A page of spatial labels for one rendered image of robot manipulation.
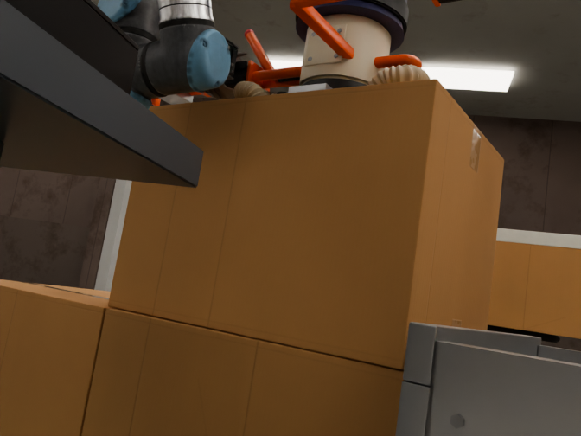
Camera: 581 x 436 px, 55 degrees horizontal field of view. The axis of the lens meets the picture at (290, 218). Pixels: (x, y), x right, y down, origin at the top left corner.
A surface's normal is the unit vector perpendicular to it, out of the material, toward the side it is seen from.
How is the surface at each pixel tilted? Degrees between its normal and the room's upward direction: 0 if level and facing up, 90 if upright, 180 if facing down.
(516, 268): 90
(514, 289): 90
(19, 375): 90
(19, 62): 90
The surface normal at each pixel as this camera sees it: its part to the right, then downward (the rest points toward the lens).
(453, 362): -0.53, -0.19
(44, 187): -0.22, -0.17
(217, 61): 0.90, 0.07
